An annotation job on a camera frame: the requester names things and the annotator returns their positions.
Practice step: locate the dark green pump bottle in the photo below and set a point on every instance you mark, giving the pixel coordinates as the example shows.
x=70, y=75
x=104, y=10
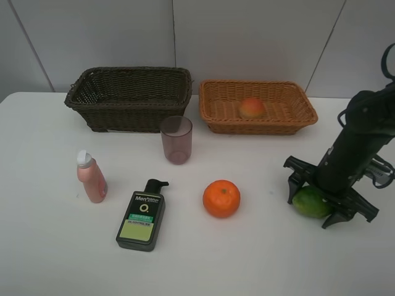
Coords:
x=141, y=223

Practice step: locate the red yellow peach fruit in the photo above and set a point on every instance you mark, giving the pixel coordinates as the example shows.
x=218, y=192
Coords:
x=251, y=108

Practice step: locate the orange mandarin fruit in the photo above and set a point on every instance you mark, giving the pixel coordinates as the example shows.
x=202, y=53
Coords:
x=221, y=198

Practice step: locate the pink bottle white cap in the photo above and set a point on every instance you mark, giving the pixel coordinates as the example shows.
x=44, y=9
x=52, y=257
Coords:
x=90, y=175

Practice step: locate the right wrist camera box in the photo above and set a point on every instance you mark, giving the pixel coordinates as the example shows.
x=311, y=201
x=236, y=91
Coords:
x=380, y=172

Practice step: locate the translucent purple plastic cup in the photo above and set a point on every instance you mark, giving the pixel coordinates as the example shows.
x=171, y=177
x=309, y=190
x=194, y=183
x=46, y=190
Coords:
x=176, y=134

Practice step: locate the light orange wicker basket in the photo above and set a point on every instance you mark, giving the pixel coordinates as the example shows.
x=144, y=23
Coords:
x=287, y=108

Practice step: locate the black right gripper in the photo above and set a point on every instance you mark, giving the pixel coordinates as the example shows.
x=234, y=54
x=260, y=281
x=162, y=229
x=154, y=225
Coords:
x=335, y=188

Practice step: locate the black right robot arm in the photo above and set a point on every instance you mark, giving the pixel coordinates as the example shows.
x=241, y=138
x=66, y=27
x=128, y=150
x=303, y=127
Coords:
x=369, y=126

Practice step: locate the dark brown wicker basket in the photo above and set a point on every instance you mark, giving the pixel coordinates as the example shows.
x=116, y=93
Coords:
x=130, y=99

